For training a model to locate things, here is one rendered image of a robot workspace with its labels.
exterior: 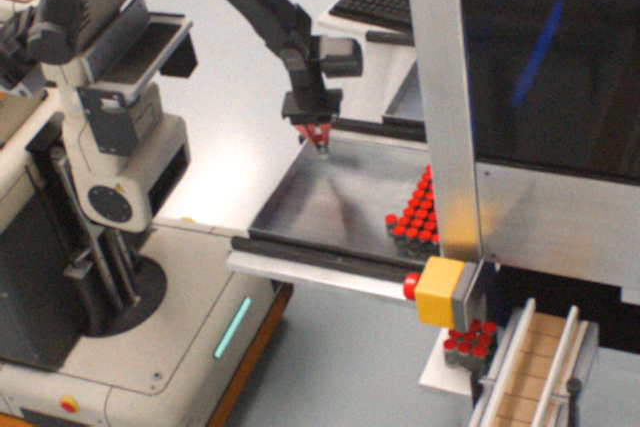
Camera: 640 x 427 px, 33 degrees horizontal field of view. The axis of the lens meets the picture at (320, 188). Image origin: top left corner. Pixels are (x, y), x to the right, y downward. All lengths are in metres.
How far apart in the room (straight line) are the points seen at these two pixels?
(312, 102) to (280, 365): 1.12
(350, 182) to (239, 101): 1.80
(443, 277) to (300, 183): 0.50
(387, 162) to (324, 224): 0.18
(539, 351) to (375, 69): 0.83
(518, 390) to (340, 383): 1.28
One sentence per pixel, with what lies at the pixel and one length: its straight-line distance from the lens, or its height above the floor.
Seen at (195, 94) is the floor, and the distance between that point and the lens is 3.81.
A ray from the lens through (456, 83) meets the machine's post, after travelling 1.39.
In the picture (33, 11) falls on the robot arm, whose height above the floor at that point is 1.26.
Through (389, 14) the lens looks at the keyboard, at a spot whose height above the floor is 0.83.
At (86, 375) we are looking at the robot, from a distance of 2.61.
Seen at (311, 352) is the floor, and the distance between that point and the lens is 2.86.
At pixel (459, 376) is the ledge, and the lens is 1.63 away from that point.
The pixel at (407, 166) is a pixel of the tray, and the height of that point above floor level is 0.88.
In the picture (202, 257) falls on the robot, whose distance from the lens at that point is 2.77.
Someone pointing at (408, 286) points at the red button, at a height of 1.01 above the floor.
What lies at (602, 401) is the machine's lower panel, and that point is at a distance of 1.77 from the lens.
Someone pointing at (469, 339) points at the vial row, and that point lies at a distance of 1.62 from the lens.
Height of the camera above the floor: 2.16
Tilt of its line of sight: 41 degrees down
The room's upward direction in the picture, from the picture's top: 12 degrees counter-clockwise
